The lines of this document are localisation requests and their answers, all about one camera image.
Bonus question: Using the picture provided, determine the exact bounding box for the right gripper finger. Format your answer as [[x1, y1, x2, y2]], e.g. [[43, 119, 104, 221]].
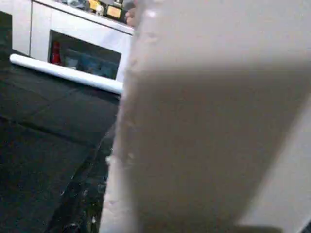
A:
[[46, 126, 115, 233]]

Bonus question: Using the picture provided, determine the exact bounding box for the white plastic table leg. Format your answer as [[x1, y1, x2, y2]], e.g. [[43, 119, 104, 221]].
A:
[[9, 53, 124, 95]]

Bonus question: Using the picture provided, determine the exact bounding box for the small red figure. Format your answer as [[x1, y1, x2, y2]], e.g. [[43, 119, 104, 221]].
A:
[[51, 40, 63, 66]]

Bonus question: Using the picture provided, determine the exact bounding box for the white plastic table top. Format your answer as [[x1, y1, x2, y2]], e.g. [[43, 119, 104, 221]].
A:
[[99, 0, 311, 233]]

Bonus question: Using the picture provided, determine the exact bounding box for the white cabinet with glass doors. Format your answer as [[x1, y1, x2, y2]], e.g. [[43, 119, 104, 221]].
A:
[[0, 0, 136, 83]]

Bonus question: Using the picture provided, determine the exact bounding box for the gold framed plaque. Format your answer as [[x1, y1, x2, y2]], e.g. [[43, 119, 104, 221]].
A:
[[106, 5, 121, 19]]

